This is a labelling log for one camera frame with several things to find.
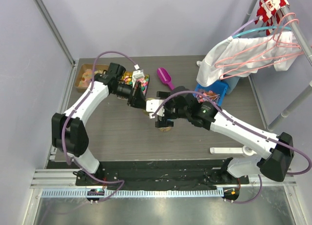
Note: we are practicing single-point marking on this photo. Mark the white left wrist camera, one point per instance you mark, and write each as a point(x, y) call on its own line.
point(137, 75)

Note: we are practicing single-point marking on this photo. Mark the teal hanger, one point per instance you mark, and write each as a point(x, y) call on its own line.
point(266, 29)

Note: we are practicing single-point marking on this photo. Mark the dark tin of star candies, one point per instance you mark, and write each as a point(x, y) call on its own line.
point(126, 89)

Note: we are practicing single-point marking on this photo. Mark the blue bin of lollipops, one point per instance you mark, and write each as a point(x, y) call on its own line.
point(216, 91)

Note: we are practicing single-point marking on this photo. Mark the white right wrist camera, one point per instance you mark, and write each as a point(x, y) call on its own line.
point(160, 109)

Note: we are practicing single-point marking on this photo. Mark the magenta plastic scoop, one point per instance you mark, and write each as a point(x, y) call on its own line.
point(165, 77)

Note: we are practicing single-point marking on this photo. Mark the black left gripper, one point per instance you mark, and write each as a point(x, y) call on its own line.
point(136, 97)

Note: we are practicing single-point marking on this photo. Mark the clear glass jar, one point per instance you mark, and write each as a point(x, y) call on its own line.
point(165, 129)

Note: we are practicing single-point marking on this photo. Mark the gold tin of popsicle candies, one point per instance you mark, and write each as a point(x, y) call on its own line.
point(84, 76)

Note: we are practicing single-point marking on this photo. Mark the round gold jar lid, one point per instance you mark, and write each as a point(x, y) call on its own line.
point(151, 106)

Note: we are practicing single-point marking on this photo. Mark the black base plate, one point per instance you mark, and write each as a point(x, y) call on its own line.
point(169, 173)

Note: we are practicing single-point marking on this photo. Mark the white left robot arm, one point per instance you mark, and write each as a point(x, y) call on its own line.
point(68, 129)

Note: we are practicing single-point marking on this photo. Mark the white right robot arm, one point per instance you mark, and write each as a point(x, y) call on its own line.
point(273, 154)

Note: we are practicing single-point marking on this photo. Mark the pink wire hanger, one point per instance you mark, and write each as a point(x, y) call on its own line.
point(248, 55)

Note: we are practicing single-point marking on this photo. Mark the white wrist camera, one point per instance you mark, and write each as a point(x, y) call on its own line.
point(137, 75)
point(160, 109)

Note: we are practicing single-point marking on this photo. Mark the grey blue cloth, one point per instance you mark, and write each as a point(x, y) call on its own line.
point(231, 82)

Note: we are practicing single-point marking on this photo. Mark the slotted cable duct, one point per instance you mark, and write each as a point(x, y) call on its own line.
point(96, 193)

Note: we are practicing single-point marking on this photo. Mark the red white cloth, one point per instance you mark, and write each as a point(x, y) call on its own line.
point(269, 12)

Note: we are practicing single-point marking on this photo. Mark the aluminium corner post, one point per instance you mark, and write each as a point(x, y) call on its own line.
point(53, 28)

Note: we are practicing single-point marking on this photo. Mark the white shirt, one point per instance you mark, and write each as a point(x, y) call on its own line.
point(207, 73)

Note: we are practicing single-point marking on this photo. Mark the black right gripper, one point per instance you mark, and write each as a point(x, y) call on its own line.
point(166, 103)

